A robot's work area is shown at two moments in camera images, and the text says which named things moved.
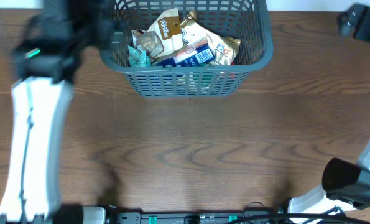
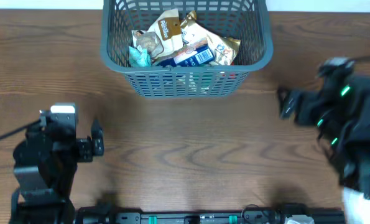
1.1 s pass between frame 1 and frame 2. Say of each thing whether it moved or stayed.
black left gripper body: moved
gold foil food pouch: stayed
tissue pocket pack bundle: stayed
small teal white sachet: stayed
